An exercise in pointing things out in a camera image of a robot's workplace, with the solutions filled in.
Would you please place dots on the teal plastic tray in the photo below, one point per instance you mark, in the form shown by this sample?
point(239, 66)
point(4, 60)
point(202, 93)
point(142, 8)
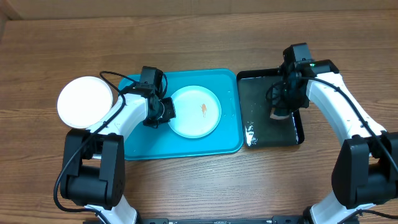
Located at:
point(162, 143)

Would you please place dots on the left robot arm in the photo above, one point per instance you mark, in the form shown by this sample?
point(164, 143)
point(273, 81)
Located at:
point(92, 178)

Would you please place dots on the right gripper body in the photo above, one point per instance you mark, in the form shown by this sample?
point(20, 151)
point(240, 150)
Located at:
point(290, 98)

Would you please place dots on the white plate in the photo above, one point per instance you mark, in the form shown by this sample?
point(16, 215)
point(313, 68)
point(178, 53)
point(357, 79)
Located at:
point(84, 101)

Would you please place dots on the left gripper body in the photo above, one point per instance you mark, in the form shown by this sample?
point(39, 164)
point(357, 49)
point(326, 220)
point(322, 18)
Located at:
point(166, 111)

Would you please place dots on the black plastic tray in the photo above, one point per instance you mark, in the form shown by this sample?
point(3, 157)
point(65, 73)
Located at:
point(259, 129)

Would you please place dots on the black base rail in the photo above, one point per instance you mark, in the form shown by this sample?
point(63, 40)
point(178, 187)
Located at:
point(274, 220)

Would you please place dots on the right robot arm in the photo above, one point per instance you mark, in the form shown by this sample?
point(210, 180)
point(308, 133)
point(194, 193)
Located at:
point(365, 173)

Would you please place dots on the green scrubbing sponge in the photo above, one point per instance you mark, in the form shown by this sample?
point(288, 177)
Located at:
point(279, 113)

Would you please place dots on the light blue plate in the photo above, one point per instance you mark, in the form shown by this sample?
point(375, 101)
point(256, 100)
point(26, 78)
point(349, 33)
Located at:
point(197, 110)

